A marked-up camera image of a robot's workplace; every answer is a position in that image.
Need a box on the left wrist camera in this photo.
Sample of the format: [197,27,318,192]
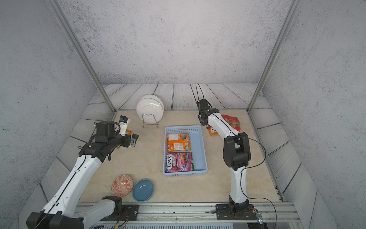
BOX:
[95,115,130,137]

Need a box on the wire plate stand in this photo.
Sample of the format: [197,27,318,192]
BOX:
[142,114,159,128]

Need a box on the left aluminium corner post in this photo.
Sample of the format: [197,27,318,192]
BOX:
[47,0,116,114]

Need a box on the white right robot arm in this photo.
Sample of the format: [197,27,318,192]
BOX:
[198,108,251,217]

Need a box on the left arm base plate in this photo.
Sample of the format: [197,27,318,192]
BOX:
[101,204,139,222]

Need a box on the orange patterned bowl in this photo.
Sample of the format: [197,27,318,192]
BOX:
[111,174,134,197]

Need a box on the right aluminium corner post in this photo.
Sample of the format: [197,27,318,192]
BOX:
[247,0,300,114]

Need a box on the white plate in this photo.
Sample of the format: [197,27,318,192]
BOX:
[136,94,165,122]

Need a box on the green Fox's spring tea bag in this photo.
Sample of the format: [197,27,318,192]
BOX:
[190,156,194,171]

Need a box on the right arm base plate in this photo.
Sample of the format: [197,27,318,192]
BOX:
[212,203,257,221]

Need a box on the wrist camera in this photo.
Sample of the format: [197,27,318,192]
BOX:
[95,115,130,137]
[196,99,212,113]

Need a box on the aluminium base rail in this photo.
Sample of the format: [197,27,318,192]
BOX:
[51,202,304,229]

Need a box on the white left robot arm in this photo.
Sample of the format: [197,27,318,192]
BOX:
[26,134,139,229]

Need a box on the light blue plastic basket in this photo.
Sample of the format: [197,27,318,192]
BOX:
[163,125,208,177]

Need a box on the aluminium corner post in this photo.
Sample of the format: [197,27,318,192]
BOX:
[47,0,116,114]
[247,0,300,114]

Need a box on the purple Fox's candy bag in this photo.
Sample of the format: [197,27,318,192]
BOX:
[165,152,192,173]

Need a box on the orange Fox's fruits bag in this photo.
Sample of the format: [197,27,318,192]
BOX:
[166,134,191,152]
[207,126,218,135]

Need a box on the blue ceramic bowl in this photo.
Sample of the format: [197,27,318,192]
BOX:
[132,179,154,202]

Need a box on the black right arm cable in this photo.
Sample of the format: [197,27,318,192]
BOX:
[239,137,278,229]

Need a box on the red Lot 100 candy bag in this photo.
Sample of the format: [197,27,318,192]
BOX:
[222,114,241,132]

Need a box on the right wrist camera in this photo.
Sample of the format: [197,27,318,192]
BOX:
[196,99,212,113]

